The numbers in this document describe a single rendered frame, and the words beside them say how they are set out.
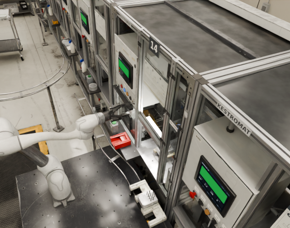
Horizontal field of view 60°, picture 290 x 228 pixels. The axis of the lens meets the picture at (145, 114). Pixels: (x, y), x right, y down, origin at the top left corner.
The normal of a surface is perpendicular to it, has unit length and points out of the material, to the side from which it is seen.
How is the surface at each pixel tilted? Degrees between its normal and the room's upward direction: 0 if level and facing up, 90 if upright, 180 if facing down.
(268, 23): 90
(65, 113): 0
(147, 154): 0
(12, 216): 0
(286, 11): 90
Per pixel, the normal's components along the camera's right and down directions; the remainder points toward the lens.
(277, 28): -0.89, 0.27
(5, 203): 0.04, -0.75
